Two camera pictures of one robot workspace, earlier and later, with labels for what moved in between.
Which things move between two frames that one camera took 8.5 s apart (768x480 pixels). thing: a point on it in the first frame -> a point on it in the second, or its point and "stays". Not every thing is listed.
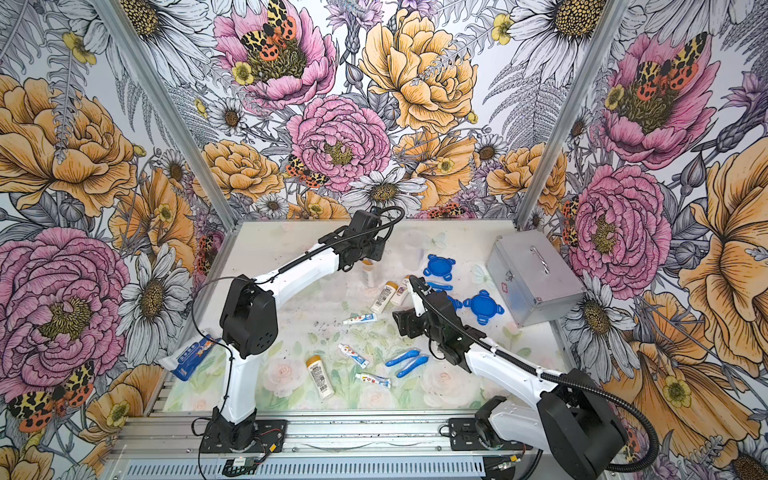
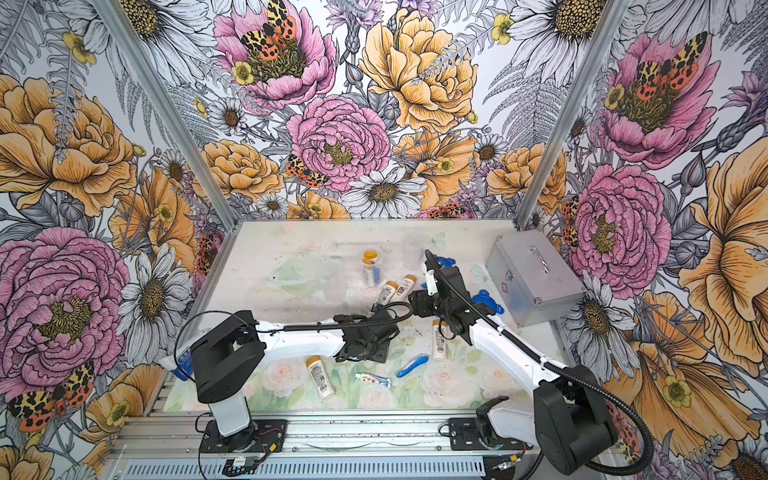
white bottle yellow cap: [367, 265] stays
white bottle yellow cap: [383, 297] stays
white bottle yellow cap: [400, 292] stays
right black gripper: [407, 320] -> [419, 304]
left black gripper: [378, 246] -> [380, 353]
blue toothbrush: [422, 360] stays
